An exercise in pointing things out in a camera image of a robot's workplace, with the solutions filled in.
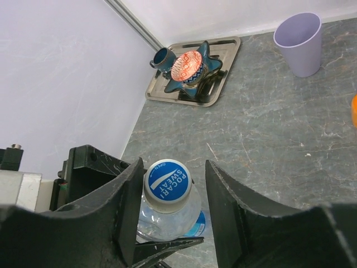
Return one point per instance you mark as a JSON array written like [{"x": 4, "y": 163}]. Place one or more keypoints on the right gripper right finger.
[{"x": 251, "y": 230}]

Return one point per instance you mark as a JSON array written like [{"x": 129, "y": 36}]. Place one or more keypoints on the red patterned bowl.
[{"x": 187, "y": 67}]

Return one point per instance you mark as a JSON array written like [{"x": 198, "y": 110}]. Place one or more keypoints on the metal tray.
[{"x": 224, "y": 49}]

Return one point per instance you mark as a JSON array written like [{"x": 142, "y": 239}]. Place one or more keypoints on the blue water bottle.
[{"x": 202, "y": 225}]

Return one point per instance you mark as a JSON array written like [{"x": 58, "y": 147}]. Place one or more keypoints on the orange juice bottle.
[{"x": 354, "y": 111}]

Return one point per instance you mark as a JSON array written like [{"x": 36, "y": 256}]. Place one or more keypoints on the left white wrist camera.
[{"x": 17, "y": 187}]

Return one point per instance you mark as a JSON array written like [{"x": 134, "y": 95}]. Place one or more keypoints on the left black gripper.
[{"x": 86, "y": 170}]

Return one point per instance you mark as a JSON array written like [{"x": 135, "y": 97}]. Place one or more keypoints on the lavender plastic cup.
[{"x": 299, "y": 39}]

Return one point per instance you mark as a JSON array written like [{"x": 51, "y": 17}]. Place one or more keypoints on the clear bottle blue-white cap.
[{"x": 170, "y": 203}]

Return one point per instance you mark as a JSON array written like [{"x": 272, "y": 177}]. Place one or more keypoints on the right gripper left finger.
[{"x": 97, "y": 230}]

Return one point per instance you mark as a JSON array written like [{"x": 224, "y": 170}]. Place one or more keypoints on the dark blue teacup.
[{"x": 163, "y": 60}]

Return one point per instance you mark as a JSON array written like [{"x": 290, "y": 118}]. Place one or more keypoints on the blue star-shaped dish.
[{"x": 211, "y": 67}]

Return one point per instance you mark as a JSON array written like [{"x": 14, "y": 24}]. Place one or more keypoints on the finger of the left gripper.
[{"x": 152, "y": 254}]

